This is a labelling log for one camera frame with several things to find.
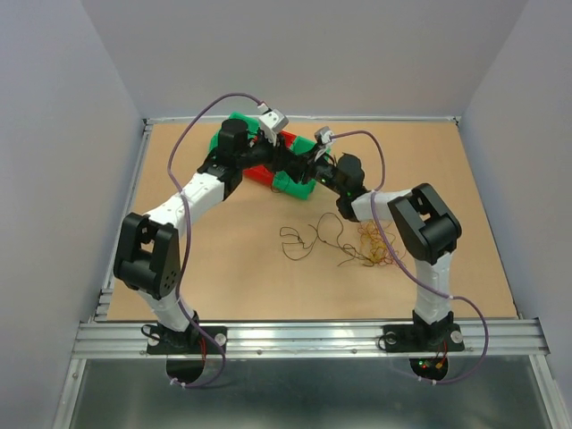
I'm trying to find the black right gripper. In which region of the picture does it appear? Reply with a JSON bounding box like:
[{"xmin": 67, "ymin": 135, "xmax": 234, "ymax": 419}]
[{"xmin": 288, "ymin": 142, "xmax": 346, "ymax": 196}]

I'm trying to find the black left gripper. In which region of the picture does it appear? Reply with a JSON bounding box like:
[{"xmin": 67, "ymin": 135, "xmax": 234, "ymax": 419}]
[{"xmin": 238, "ymin": 130, "xmax": 299, "ymax": 175}]

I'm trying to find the dark brown cable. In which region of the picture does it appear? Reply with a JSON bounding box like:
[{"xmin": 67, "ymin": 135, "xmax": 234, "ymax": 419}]
[
  {"xmin": 279, "ymin": 212, "xmax": 374, "ymax": 269},
  {"xmin": 270, "ymin": 172, "xmax": 291, "ymax": 196}
]

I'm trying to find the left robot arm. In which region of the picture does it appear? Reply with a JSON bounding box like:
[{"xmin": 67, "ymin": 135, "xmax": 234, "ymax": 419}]
[{"xmin": 113, "ymin": 111, "xmax": 297, "ymax": 352}]

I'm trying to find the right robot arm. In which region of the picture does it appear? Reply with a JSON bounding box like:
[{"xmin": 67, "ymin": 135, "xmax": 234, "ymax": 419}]
[{"xmin": 286, "ymin": 151, "xmax": 465, "ymax": 354}]

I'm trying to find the red middle bin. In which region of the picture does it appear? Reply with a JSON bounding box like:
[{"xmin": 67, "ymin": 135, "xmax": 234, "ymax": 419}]
[{"xmin": 243, "ymin": 131, "xmax": 296, "ymax": 188}]

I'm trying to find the green far bin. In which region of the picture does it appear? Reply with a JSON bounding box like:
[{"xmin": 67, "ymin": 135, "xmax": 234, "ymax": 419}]
[{"xmin": 208, "ymin": 113, "xmax": 258, "ymax": 155}]

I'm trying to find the green bin near cables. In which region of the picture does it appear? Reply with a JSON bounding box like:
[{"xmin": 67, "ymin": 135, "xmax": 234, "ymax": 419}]
[{"xmin": 272, "ymin": 136, "xmax": 319, "ymax": 200}]

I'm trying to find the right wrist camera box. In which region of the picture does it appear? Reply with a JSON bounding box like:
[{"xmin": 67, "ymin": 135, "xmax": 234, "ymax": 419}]
[{"xmin": 314, "ymin": 126, "xmax": 334, "ymax": 150}]

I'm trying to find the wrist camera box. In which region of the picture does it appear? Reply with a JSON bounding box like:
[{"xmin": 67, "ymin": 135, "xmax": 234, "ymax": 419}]
[
  {"xmin": 314, "ymin": 126, "xmax": 334, "ymax": 150},
  {"xmin": 258, "ymin": 110, "xmax": 289, "ymax": 139}
]

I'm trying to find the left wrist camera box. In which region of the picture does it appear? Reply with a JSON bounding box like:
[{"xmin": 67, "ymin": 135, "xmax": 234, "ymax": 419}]
[{"xmin": 258, "ymin": 110, "xmax": 289, "ymax": 139}]

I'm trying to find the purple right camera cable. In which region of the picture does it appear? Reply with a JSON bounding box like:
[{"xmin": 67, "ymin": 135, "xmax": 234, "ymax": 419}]
[{"xmin": 330, "ymin": 129, "xmax": 491, "ymax": 386}]

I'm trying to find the purple camera cable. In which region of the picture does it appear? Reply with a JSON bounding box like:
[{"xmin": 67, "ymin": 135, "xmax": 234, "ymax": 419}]
[
  {"xmin": 165, "ymin": 92, "xmax": 272, "ymax": 390},
  {"xmin": 330, "ymin": 129, "xmax": 491, "ymax": 386}
]

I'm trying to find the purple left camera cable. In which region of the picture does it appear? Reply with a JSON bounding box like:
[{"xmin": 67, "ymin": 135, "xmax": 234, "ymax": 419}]
[{"xmin": 165, "ymin": 92, "xmax": 272, "ymax": 390}]

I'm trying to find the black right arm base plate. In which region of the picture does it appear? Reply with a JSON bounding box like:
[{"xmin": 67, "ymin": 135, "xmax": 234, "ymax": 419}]
[{"xmin": 377, "ymin": 324, "xmax": 465, "ymax": 353}]

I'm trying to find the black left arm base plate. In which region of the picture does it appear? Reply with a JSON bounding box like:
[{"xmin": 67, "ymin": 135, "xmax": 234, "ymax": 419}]
[{"xmin": 140, "ymin": 324, "xmax": 220, "ymax": 356}]

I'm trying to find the aluminium front rail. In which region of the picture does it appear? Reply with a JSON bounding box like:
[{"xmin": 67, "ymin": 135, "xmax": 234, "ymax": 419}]
[{"xmin": 71, "ymin": 319, "xmax": 550, "ymax": 360}]

